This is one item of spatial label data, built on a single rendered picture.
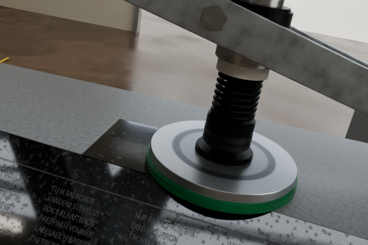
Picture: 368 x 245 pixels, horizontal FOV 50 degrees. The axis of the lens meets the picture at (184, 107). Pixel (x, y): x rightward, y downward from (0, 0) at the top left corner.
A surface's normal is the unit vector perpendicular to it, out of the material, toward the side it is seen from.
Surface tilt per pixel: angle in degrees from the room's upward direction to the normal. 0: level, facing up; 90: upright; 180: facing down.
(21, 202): 45
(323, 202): 0
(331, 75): 90
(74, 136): 0
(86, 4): 90
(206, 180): 0
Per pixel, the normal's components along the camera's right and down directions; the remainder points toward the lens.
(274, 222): -0.07, -0.44
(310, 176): 0.16, -0.92
